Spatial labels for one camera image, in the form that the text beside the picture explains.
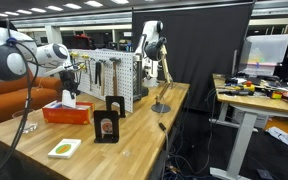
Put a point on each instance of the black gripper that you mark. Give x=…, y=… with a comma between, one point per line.
x=69, y=80

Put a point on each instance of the clear plastic storage bin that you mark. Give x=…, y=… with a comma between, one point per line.
x=270, y=50

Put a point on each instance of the clear glass cup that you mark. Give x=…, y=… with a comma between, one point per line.
x=29, y=125

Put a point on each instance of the small green yellow box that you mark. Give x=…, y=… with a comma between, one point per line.
x=276, y=95

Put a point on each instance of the blue striped white book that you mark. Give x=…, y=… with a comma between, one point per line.
x=53, y=104

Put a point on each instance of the white crumpled papers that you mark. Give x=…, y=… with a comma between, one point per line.
x=284, y=136

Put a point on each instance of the dark computer monitor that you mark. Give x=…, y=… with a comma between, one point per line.
x=242, y=56

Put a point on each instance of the orange cardboard box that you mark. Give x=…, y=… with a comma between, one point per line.
x=67, y=115

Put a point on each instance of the orange sofa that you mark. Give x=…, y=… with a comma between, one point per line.
x=4, y=100

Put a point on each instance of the white book green orange circle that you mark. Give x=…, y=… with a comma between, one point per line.
x=65, y=148

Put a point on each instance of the ceiling light panel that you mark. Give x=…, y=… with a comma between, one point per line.
x=72, y=6
x=93, y=3
x=120, y=1
x=54, y=8

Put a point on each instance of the wooden dowel stick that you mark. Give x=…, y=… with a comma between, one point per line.
x=102, y=80

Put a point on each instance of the black partition curtain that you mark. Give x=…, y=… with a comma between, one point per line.
x=200, y=50

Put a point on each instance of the white pegboard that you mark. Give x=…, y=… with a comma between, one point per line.
x=124, y=80

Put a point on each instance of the orange capped yellow tool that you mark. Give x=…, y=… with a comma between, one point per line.
x=249, y=86

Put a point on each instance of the small clear plastic piece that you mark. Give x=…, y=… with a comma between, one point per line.
x=126, y=153

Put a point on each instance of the black pliers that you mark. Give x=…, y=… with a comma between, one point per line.
x=97, y=73

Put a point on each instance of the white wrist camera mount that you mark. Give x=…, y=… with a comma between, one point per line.
x=55, y=70

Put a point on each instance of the large silver wrench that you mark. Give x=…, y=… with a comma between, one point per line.
x=90, y=73

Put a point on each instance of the white box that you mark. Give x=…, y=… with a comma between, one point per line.
x=250, y=118

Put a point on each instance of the wooden top white leg desk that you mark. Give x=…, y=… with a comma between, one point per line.
x=250, y=101

